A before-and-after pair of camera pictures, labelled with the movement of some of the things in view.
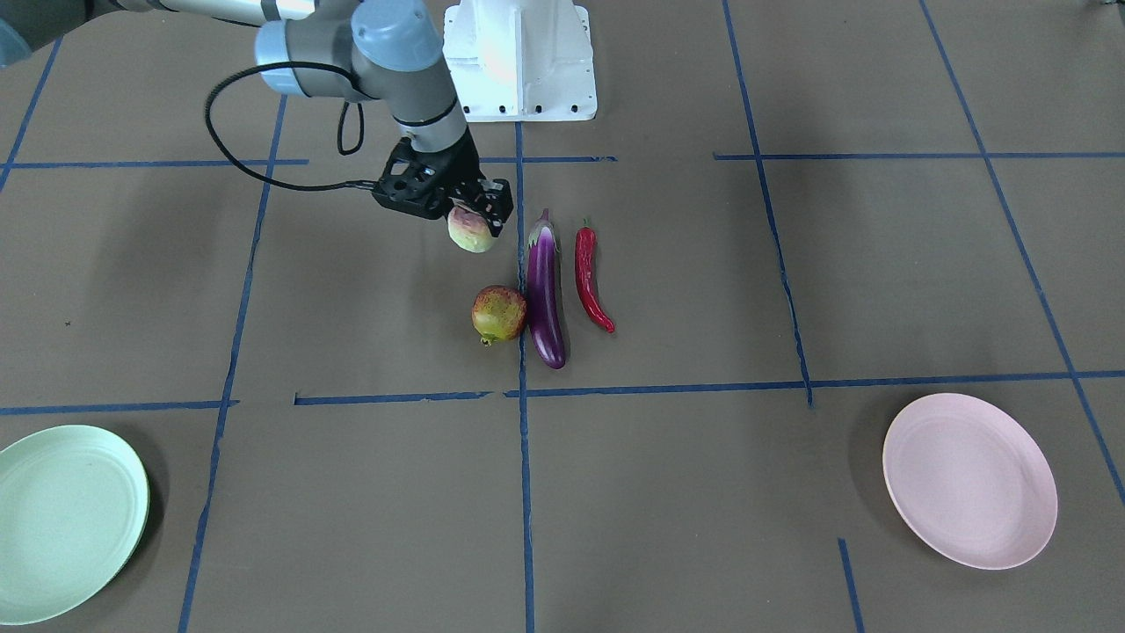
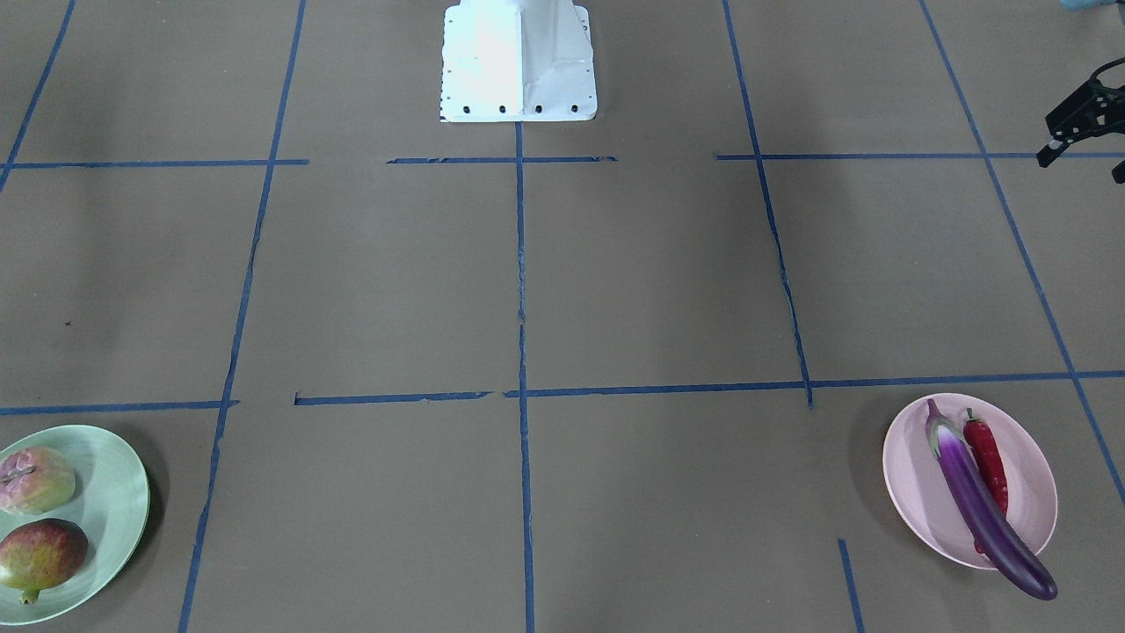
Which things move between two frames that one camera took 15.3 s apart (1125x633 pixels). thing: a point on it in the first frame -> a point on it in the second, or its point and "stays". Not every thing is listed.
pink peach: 468,230 -> 34,481
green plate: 74,509 stays
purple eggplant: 544,287 -> 1015,559
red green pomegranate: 498,314 -> 41,554
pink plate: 972,477 stays
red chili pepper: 585,257 -> 983,445
